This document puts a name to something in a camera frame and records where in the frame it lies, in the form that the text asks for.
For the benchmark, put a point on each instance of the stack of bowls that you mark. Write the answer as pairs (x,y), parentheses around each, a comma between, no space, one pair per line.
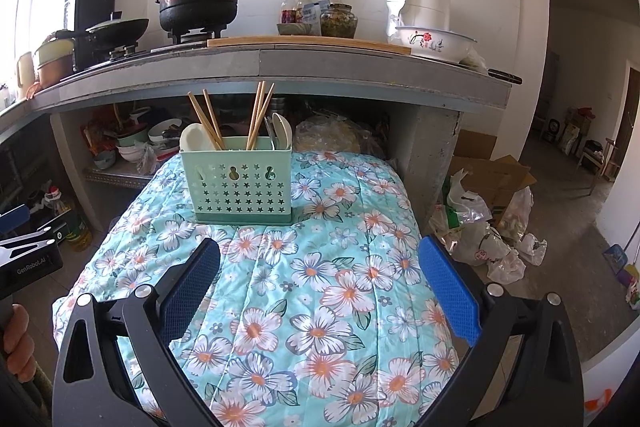
(150,139)

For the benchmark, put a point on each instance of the large metal spoon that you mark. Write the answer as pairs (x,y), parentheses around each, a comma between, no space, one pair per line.
(270,134)

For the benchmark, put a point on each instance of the concrete kitchen counter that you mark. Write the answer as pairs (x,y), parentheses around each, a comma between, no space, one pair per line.
(375,67)

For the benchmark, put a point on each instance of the metal shelf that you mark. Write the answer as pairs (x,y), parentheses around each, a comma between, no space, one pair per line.
(120,176)

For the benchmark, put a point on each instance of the black frying pan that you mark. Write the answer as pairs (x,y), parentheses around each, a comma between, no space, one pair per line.
(117,29)

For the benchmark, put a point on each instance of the person's left hand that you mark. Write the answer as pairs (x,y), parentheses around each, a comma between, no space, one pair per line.
(17,337)

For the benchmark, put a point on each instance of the short white spoon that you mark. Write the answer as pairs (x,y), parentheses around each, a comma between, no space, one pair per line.
(195,139)

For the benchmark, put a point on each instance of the crumpled clear plastic bag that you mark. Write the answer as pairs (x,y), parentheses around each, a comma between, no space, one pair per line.
(507,268)
(531,249)

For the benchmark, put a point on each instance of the white electric kettle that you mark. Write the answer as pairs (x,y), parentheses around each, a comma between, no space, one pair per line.
(420,2)

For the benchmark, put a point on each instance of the brown pot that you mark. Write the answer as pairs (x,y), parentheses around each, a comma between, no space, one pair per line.
(55,74)

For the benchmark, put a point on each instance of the white green plastic sack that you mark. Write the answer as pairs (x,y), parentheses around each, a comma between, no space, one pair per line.
(465,202)

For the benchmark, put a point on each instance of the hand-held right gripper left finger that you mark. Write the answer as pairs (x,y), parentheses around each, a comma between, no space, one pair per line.
(192,287)

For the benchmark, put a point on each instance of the tall clear plastic bag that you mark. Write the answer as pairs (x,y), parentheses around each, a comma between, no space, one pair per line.
(517,214)

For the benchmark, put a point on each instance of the wooden chair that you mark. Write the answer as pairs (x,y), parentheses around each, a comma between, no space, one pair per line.
(597,157)

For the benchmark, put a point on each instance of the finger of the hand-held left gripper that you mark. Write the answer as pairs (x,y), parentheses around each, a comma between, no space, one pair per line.
(15,219)
(45,234)

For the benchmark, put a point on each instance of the glass jar of pickles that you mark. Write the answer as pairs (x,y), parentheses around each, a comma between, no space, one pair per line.
(339,23)

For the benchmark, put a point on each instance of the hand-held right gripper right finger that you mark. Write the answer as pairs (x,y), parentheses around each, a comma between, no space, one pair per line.
(450,292)

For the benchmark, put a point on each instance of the green perforated utensil holder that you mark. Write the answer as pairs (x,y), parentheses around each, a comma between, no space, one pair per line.
(235,187)

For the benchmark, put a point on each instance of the cardboard box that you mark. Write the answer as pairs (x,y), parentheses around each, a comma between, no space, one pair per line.
(495,172)

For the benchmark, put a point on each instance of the yellow-capped bottle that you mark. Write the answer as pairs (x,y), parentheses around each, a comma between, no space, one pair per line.
(305,4)

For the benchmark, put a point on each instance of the floral turquoise blanket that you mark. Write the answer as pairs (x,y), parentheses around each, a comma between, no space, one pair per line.
(325,282)

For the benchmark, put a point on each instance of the plastic bag with red print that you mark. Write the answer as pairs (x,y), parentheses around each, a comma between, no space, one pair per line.
(480,247)

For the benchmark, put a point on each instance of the cream jug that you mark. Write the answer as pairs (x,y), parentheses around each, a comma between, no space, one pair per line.
(25,77)

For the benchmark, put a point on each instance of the grey dish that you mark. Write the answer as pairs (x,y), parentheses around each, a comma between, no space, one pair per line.
(297,30)

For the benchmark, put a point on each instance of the floral enamel basin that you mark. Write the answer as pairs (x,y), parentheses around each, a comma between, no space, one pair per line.
(435,47)

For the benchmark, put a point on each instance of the blue dustpan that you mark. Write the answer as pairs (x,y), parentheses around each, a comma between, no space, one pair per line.
(615,259)

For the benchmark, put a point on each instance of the clear plastic bag of food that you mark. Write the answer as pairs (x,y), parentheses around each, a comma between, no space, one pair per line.
(335,137)

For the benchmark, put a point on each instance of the clear bottle with dark sauce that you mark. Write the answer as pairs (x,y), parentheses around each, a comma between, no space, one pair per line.
(288,9)

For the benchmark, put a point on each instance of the cooking oil bottle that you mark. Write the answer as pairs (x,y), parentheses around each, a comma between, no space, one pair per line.
(75,227)

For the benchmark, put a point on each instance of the cream enamel pot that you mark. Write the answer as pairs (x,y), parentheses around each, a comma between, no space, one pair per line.
(52,52)

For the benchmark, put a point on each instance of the wooden cutting board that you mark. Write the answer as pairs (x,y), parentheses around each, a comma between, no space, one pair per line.
(300,43)

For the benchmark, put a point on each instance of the black cooking pot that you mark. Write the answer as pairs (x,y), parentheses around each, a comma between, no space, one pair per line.
(200,9)

